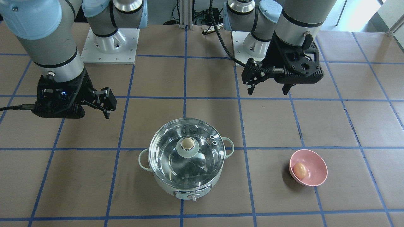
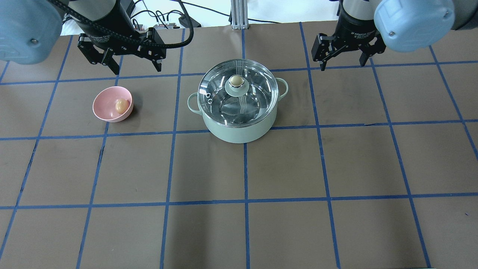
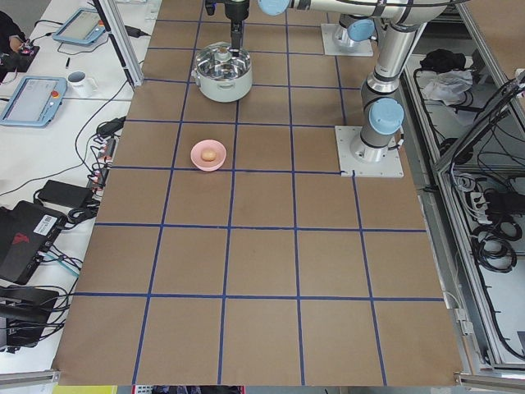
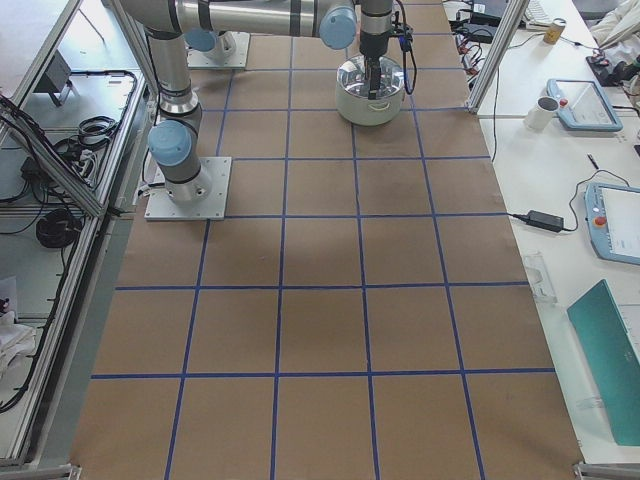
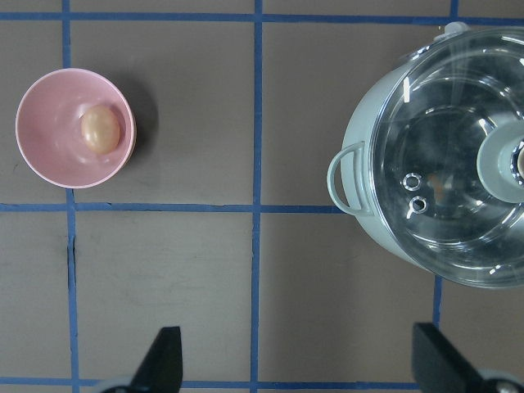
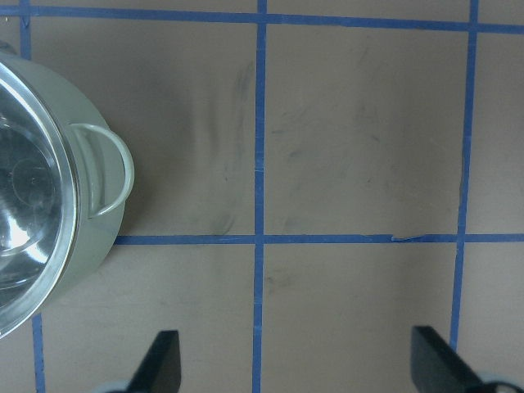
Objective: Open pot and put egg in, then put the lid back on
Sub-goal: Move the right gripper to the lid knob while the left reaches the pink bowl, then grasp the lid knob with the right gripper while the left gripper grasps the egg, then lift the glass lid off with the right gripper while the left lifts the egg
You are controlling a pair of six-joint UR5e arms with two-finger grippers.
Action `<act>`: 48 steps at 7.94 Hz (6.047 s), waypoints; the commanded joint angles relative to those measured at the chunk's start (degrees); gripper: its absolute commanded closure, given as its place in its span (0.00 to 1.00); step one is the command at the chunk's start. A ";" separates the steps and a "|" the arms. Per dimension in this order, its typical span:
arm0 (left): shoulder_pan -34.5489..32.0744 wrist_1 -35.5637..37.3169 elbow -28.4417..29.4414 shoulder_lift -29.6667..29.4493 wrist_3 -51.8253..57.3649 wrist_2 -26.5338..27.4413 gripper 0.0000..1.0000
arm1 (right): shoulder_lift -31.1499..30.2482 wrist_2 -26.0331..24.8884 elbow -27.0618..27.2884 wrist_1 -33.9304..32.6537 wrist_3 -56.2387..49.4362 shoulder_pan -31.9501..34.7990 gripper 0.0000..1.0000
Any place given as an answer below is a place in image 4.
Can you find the white mug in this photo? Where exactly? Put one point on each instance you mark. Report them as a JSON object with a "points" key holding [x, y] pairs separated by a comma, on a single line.
{"points": [[541, 113]]}

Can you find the small black stand box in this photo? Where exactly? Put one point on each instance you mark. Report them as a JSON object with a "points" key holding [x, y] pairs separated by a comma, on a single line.
{"points": [[56, 80]]}

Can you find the near teach pendant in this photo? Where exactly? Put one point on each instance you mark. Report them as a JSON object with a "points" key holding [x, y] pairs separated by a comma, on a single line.
{"points": [[613, 221]]}

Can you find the aluminium frame post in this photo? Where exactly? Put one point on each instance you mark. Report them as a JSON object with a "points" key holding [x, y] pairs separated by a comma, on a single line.
{"points": [[509, 23]]}

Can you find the black pen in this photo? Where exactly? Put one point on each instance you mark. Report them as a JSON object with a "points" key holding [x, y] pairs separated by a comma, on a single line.
{"points": [[593, 161]]}

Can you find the teal green board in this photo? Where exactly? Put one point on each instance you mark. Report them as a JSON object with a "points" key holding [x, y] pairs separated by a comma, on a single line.
{"points": [[613, 362]]}

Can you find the pale green cooking pot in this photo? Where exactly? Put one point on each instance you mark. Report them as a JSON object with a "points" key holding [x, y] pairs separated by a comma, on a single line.
{"points": [[352, 100]]}

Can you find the clear plastic holder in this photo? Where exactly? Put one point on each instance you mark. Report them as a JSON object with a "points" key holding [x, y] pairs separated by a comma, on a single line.
{"points": [[538, 278]]}

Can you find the far teach pendant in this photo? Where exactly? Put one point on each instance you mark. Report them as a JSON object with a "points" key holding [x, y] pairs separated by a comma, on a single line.
{"points": [[584, 105]]}

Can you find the teach pendant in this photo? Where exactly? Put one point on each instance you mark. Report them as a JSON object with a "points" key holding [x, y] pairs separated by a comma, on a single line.
{"points": [[584, 105], [613, 221]]}

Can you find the brown paper table cover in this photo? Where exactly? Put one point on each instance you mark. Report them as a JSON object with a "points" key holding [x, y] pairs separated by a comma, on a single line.
{"points": [[362, 312]]}

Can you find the black power adapter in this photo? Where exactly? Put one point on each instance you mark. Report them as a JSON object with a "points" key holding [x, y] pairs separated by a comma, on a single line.
{"points": [[544, 221]]}

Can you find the black electronics box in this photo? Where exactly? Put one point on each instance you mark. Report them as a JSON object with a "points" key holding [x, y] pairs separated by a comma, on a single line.
{"points": [[478, 21]]}

